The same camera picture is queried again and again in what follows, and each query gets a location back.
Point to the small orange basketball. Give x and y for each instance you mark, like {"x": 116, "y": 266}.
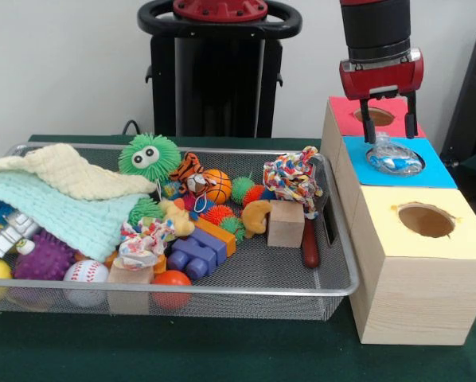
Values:
{"x": 216, "y": 185}

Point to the purple monster toy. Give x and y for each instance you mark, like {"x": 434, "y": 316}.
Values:
{"x": 45, "y": 256}

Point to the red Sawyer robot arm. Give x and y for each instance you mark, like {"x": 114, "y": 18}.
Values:
{"x": 373, "y": 28}

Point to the brown plush toy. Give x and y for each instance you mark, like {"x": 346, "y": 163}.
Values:
{"x": 255, "y": 215}

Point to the green spiky ball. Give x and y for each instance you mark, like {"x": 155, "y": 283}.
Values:
{"x": 149, "y": 155}

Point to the dark green tablecloth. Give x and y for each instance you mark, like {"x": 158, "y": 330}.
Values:
{"x": 222, "y": 350}

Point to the dark red sausage toy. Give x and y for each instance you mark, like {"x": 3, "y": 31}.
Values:
{"x": 310, "y": 247}

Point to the wooden box with three holes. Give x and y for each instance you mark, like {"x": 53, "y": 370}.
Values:
{"x": 413, "y": 294}

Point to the black panel stand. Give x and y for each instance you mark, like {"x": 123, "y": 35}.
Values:
{"x": 473, "y": 103}

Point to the floral patterned fabric knot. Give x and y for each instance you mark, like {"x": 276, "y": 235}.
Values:
{"x": 145, "y": 241}

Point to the tiger striped toy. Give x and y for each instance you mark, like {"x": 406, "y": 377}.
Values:
{"x": 187, "y": 167}

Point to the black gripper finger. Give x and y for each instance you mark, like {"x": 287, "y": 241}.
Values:
{"x": 412, "y": 115}
{"x": 367, "y": 121}

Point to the cream knitted cloth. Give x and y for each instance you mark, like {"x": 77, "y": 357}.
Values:
{"x": 71, "y": 171}

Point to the mint knitted cloth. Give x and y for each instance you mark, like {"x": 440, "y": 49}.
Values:
{"x": 63, "y": 211}

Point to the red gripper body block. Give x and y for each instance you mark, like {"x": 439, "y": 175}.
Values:
{"x": 380, "y": 78}

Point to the yellow duck plush toy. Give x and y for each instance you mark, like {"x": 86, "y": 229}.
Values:
{"x": 179, "y": 216}

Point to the plain wooden cube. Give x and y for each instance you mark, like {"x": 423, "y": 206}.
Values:
{"x": 286, "y": 223}

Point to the clear shallow mesh bin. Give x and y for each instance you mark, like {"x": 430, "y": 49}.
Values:
{"x": 337, "y": 255}

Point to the white baseball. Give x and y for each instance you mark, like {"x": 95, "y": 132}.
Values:
{"x": 87, "y": 272}

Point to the purple plastic building block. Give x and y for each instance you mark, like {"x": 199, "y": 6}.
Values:
{"x": 197, "y": 255}

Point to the red maraca rattle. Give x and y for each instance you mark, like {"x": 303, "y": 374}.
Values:
{"x": 172, "y": 286}

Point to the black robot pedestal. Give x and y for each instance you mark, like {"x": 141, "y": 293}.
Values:
{"x": 214, "y": 87}

